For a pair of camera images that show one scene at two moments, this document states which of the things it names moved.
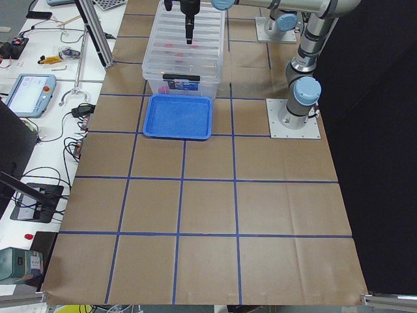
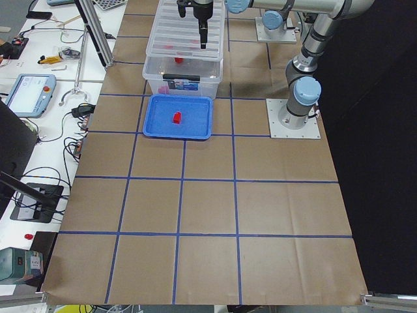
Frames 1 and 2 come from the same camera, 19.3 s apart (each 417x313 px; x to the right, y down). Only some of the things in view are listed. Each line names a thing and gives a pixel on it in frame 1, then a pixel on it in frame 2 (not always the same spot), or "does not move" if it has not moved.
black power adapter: [83, 109] does not move
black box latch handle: [182, 77] does not move
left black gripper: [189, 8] → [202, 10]
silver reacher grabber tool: [76, 90] does not move
